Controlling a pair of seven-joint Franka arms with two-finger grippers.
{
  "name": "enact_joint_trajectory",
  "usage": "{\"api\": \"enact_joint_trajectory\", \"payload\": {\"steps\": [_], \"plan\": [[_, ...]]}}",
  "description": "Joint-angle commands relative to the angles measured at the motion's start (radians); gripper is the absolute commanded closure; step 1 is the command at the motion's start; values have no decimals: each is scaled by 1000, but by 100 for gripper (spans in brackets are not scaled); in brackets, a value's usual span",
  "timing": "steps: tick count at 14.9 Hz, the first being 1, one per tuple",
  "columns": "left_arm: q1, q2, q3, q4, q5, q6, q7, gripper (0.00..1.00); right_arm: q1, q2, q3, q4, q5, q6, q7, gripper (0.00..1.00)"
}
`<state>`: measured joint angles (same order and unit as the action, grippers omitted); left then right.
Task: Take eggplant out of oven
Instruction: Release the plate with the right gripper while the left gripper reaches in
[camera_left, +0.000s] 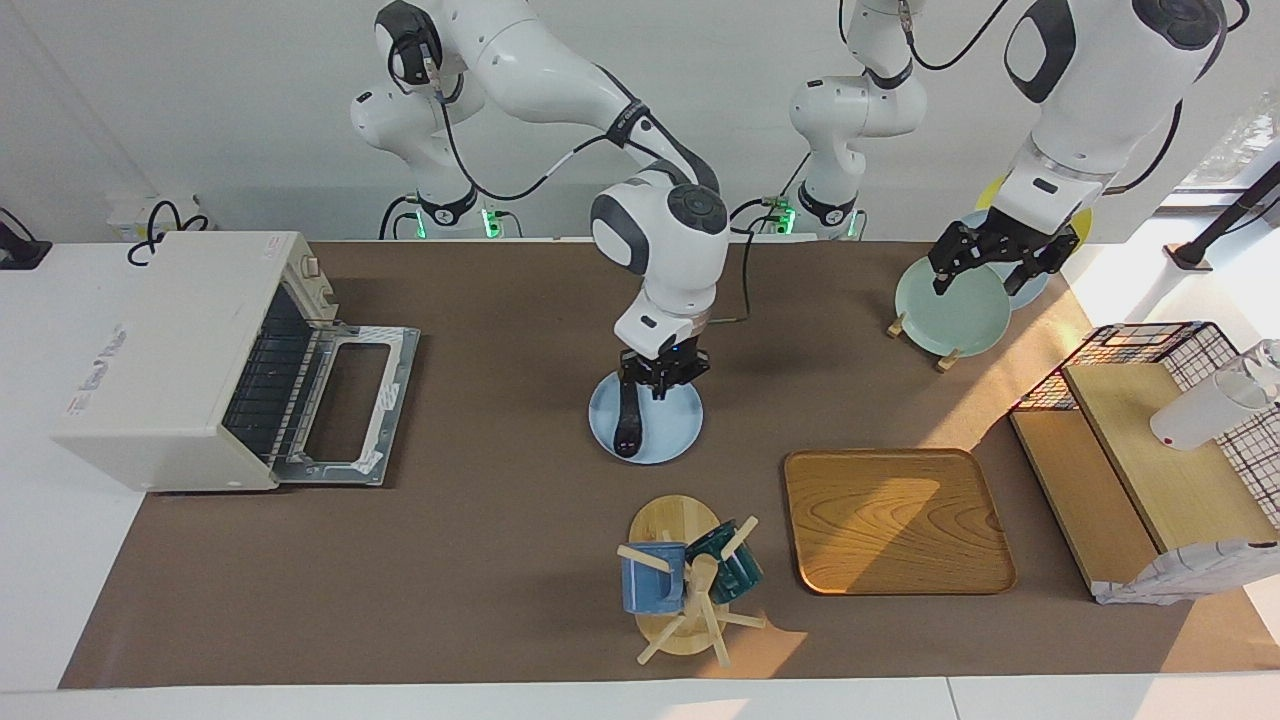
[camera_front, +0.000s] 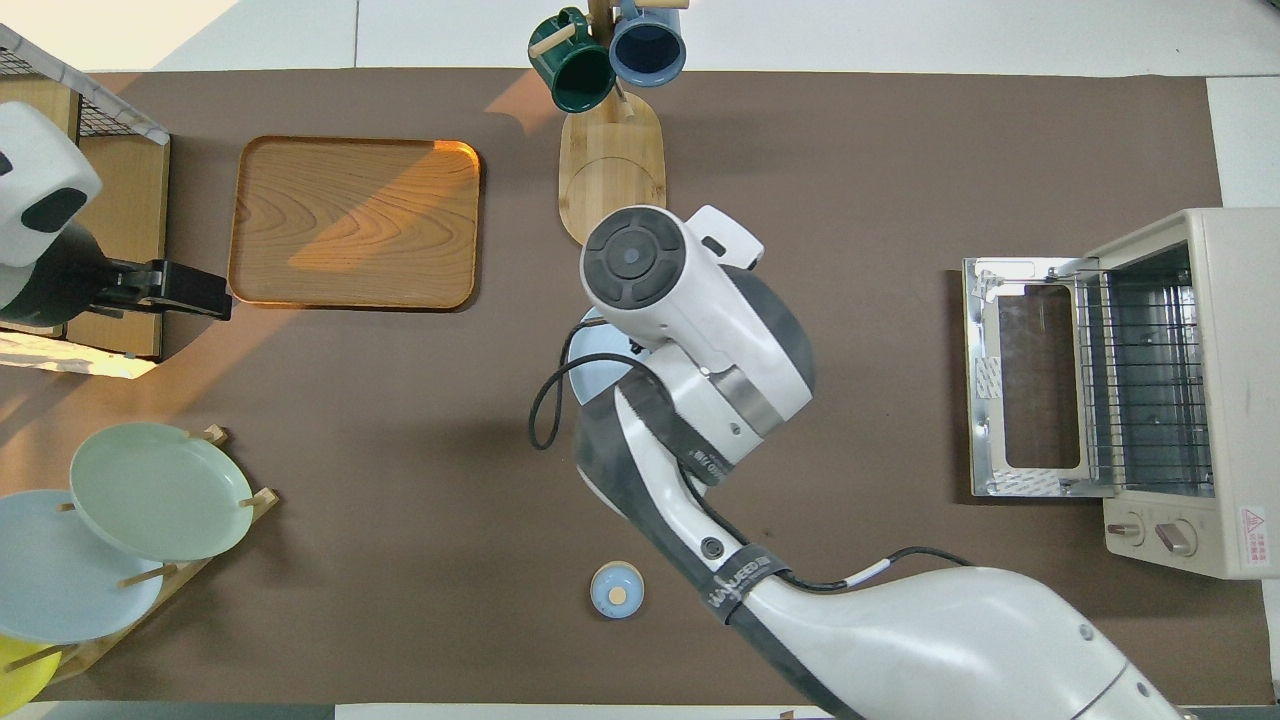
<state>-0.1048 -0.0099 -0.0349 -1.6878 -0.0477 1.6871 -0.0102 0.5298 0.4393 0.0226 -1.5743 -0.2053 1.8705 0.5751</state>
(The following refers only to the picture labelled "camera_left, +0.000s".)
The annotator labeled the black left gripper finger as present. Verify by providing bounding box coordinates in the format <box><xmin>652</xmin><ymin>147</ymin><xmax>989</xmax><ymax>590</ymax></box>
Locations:
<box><xmin>928</xmin><ymin>225</ymin><xmax>976</xmax><ymax>294</ymax></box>
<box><xmin>1005</xmin><ymin>230</ymin><xmax>1080</xmax><ymax>298</ymax></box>

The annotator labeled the dark purple eggplant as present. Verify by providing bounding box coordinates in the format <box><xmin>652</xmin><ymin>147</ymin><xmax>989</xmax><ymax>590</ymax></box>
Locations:
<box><xmin>613</xmin><ymin>378</ymin><xmax>646</xmax><ymax>459</ymax></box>

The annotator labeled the light blue round plate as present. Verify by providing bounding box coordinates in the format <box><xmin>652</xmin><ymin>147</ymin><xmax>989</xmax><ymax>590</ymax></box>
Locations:
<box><xmin>588</xmin><ymin>368</ymin><xmax>705</xmax><ymax>465</ymax></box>

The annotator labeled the glass oven door with handle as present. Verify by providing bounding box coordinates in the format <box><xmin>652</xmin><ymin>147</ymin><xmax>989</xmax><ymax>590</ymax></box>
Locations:
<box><xmin>272</xmin><ymin>320</ymin><xmax>421</xmax><ymax>488</ymax></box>

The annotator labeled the white toaster oven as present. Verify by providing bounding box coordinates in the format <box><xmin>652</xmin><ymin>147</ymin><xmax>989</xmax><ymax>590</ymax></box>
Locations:
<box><xmin>52</xmin><ymin>232</ymin><xmax>341</xmax><ymax>493</ymax></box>

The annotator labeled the light blue plate in rack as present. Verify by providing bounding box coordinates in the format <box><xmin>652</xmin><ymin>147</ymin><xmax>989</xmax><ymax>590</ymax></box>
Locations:
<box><xmin>960</xmin><ymin>208</ymin><xmax>1051</xmax><ymax>311</ymax></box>

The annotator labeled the yellow plate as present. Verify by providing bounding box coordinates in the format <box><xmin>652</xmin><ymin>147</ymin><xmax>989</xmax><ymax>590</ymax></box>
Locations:
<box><xmin>975</xmin><ymin>175</ymin><xmax>1093</xmax><ymax>236</ymax></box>

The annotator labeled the pale green plate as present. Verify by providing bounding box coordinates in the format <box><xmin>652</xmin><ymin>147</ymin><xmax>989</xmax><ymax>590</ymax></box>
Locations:
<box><xmin>894</xmin><ymin>255</ymin><xmax>1013</xmax><ymax>358</ymax></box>

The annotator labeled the wooden plate rack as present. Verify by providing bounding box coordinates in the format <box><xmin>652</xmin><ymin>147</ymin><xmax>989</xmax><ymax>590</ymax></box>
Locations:
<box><xmin>886</xmin><ymin>312</ymin><xmax>963</xmax><ymax>373</ymax></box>

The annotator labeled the wooden mug tree stand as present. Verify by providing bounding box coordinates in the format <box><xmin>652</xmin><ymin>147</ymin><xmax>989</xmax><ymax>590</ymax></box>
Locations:
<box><xmin>615</xmin><ymin>494</ymin><xmax>769</xmax><ymax>669</ymax></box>

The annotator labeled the black lamp stand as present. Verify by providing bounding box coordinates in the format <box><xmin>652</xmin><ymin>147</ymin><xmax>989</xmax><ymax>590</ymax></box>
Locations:
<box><xmin>1163</xmin><ymin>160</ymin><xmax>1280</xmax><ymax>273</ymax></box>

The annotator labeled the dark green mug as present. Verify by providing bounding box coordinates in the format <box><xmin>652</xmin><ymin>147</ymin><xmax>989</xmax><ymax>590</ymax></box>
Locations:
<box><xmin>686</xmin><ymin>520</ymin><xmax>765</xmax><ymax>605</ymax></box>

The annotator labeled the blue mug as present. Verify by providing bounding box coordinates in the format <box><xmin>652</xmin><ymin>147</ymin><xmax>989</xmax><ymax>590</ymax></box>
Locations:
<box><xmin>620</xmin><ymin>541</ymin><xmax>691</xmax><ymax>616</ymax></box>

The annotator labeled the brown table mat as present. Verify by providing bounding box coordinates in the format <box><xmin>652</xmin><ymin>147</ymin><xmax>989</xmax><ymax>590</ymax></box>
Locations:
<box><xmin>58</xmin><ymin>240</ymin><xmax>1280</xmax><ymax>691</ymax></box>

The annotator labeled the white cup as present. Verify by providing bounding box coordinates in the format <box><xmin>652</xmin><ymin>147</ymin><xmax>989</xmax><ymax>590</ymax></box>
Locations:
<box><xmin>1149</xmin><ymin>370</ymin><xmax>1276</xmax><ymax>451</ymax></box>

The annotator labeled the clear glass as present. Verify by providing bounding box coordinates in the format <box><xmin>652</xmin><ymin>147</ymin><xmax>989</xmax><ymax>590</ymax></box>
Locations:
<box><xmin>1245</xmin><ymin>338</ymin><xmax>1280</xmax><ymax>401</ymax></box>

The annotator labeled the wooden serving tray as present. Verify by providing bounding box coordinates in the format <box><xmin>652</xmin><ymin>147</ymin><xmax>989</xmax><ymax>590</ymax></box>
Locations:
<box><xmin>783</xmin><ymin>448</ymin><xmax>1018</xmax><ymax>597</ymax></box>

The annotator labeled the wooden stepped shelf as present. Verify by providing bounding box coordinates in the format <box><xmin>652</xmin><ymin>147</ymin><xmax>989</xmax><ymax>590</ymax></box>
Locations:
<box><xmin>1008</xmin><ymin>362</ymin><xmax>1280</xmax><ymax>601</ymax></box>

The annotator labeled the white checkered cloth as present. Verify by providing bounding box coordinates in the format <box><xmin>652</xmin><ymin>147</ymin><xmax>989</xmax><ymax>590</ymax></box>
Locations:
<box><xmin>1092</xmin><ymin>538</ymin><xmax>1280</xmax><ymax>607</ymax></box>

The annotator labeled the small white box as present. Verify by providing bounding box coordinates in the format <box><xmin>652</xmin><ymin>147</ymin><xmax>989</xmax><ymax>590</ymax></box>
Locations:
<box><xmin>108</xmin><ymin>192</ymin><xmax>201</xmax><ymax>241</ymax></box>

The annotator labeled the black device at table edge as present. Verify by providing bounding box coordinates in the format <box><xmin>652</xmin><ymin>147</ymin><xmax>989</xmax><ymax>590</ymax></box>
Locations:
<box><xmin>0</xmin><ymin>207</ymin><xmax>53</xmax><ymax>271</ymax></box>

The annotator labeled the black left base cable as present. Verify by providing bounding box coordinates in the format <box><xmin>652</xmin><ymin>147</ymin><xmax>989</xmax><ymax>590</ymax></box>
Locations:
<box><xmin>720</xmin><ymin>150</ymin><xmax>813</xmax><ymax>236</ymax></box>

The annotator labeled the black base cable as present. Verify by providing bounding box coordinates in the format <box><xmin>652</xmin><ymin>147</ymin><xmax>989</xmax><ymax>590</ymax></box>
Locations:
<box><xmin>720</xmin><ymin>150</ymin><xmax>813</xmax><ymax>236</ymax></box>
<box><xmin>378</xmin><ymin>193</ymin><xmax>421</xmax><ymax>241</ymax></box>

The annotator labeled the black wire basket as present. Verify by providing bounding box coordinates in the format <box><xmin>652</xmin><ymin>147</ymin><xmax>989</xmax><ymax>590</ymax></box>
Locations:
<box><xmin>1008</xmin><ymin>321</ymin><xmax>1280</xmax><ymax>531</ymax></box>

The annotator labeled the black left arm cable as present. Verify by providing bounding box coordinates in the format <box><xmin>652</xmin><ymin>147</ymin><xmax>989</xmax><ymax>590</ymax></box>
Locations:
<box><xmin>905</xmin><ymin>0</ymin><xmax>1186</xmax><ymax>196</ymax></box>

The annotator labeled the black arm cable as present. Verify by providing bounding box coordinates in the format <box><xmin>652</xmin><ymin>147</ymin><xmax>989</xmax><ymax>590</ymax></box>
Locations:
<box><xmin>905</xmin><ymin>0</ymin><xmax>1186</xmax><ymax>196</ymax></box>
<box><xmin>425</xmin><ymin>55</ymin><xmax>753</xmax><ymax>323</ymax></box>

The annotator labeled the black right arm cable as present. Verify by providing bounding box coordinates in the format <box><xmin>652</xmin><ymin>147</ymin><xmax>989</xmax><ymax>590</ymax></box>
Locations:
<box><xmin>425</xmin><ymin>55</ymin><xmax>753</xmax><ymax>323</ymax></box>

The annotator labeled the black right base cable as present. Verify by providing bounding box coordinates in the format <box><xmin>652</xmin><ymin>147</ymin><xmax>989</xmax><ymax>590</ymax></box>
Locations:
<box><xmin>378</xmin><ymin>193</ymin><xmax>421</xmax><ymax>241</ymax></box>

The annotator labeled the black oven wire rack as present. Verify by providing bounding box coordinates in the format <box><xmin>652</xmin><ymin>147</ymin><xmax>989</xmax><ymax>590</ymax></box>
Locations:
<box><xmin>222</xmin><ymin>285</ymin><xmax>326</xmax><ymax>461</ymax></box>

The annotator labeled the black oven power cable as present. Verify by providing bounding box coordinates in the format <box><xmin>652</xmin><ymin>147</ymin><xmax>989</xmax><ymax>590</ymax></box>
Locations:
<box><xmin>127</xmin><ymin>200</ymin><xmax>211</xmax><ymax>266</ymax></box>

